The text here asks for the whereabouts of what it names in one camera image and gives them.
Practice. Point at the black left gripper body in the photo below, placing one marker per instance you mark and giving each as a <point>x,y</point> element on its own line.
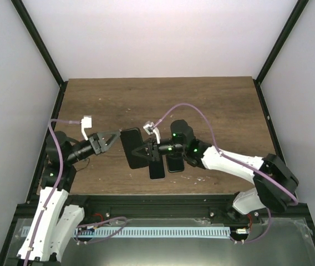
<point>93,138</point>

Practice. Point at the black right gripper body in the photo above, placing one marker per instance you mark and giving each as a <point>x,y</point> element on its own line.
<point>155,151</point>

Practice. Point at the black phone case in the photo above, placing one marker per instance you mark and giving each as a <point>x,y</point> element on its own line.
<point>175,163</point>
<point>132,139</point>

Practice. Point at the purple edged smartphone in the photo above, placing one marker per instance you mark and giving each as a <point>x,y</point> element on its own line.
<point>156,170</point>

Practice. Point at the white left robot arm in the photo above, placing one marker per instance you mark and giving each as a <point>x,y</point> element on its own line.
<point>54,222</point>

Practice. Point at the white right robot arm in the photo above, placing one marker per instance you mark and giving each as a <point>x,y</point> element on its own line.
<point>274,185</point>

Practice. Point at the metal sheet front panel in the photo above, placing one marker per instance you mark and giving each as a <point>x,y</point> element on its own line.
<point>276,241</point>

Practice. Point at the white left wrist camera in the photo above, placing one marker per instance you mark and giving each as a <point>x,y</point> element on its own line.
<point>85,123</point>

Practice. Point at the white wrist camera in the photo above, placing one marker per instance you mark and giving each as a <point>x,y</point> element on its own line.
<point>151,129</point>
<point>85,123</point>

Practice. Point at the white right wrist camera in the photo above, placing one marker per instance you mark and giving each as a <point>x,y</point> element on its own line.
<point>151,129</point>

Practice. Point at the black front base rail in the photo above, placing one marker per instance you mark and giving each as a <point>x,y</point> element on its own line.
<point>216,208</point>

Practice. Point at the black frame post left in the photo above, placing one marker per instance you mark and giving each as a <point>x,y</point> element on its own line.
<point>39,43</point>

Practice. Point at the black frame post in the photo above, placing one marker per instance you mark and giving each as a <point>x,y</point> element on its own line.
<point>39,43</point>
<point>281,39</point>

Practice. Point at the light blue slotted cable duct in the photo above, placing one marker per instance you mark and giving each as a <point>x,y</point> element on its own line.
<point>159,232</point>

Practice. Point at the black frame post right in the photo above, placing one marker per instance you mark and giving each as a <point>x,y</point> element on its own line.
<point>281,39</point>

